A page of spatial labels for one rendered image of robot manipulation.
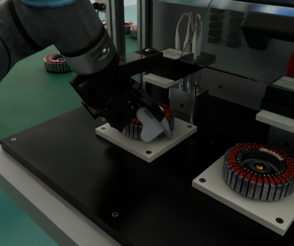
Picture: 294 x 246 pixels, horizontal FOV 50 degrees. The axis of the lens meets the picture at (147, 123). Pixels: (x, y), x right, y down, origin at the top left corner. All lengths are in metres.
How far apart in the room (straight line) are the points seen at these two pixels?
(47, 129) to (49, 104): 0.17
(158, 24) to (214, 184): 0.51
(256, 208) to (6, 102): 0.67
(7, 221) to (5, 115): 0.89
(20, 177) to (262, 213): 0.41
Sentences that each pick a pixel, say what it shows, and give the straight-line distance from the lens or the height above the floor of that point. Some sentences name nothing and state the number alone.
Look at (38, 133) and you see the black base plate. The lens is 0.69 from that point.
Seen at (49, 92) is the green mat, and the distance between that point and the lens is 0.93.
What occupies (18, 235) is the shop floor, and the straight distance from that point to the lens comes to 1.58.
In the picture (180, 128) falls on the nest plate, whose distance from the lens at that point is 0.65.
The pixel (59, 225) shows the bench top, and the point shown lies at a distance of 0.51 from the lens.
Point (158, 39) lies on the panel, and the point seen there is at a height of 0.88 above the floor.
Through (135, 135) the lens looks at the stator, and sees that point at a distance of 0.61.
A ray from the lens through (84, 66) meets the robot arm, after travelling 0.47.
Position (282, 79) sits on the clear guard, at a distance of 0.30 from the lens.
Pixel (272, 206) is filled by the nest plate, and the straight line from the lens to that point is 0.51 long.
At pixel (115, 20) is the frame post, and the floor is 0.96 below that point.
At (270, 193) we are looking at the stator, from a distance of 0.50.
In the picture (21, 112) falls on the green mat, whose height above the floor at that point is 0.75.
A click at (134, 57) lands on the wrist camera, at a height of 0.94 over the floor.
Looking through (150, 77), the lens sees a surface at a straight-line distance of 0.64.
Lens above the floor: 1.11
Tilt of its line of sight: 30 degrees down
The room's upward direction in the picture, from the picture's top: straight up
